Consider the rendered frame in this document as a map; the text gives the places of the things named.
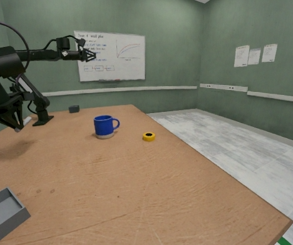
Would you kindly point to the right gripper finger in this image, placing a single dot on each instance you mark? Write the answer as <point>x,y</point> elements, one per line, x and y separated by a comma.
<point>2,121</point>
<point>8,117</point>

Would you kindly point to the blue mug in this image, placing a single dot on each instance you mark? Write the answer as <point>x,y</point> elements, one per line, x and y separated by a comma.
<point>104,126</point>

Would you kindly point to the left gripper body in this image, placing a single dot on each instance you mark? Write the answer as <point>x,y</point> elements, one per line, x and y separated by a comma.
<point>77,55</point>

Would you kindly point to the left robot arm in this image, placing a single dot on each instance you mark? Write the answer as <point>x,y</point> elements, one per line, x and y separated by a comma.
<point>42,102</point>

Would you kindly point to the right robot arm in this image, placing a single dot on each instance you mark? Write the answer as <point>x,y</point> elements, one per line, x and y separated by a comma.
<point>11,65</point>

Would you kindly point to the grey metal cylinder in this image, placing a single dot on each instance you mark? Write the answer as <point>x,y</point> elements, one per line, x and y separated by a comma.
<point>24,122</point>

